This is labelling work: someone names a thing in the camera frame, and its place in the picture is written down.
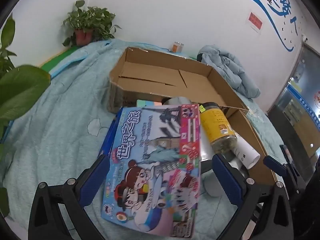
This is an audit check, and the glass door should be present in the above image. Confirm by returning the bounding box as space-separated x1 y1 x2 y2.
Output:
267 45 319 175

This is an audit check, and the colourful board game box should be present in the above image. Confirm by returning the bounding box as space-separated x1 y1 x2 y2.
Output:
101 104 201 238

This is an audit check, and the red wall notice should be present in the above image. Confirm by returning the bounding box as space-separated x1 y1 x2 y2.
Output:
246 12 263 34

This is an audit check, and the small orange label jar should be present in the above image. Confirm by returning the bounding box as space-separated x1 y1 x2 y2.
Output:
171 42 184 53

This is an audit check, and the white spray bottle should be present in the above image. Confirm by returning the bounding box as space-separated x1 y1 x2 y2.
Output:
229 132 260 170

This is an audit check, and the light blue jacket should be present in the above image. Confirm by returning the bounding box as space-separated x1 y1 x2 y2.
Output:
197 45 261 99

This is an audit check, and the green table mat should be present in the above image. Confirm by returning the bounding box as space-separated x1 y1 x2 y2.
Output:
41 47 79 72

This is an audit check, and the white hair dryer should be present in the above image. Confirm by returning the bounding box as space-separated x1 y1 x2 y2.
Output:
202 170 225 197

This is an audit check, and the brown cardboard box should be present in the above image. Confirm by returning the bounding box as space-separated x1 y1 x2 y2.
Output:
107 47 276 185

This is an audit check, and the potted green plant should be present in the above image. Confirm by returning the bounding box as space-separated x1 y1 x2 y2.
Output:
62 0 121 47

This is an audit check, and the silver metal can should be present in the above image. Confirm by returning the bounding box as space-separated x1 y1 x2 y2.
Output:
163 96 213 164

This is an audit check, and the pastel rubik cube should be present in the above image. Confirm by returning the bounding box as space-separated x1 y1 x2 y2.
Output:
136 99 162 107

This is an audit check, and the yellow label glass jar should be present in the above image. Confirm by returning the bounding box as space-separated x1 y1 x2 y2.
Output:
200 102 237 154

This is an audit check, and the teal quilt blanket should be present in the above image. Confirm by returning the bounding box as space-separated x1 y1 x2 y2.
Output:
1 40 285 239

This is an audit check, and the large leaf plant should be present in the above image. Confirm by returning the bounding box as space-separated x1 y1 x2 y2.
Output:
0 15 52 218

